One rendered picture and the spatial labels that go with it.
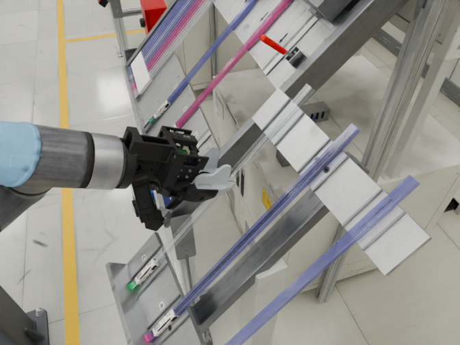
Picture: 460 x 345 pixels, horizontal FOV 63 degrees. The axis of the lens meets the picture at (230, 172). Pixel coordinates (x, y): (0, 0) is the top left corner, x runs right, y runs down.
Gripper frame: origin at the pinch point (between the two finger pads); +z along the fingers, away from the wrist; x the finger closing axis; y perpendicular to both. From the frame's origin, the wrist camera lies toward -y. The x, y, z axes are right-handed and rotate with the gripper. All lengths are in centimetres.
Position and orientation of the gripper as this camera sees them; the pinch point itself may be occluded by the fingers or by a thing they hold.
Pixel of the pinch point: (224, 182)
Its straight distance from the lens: 65.7
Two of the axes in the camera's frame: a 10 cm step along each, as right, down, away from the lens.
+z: 7.8, 0.7, 6.2
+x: -4.4, -6.5, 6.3
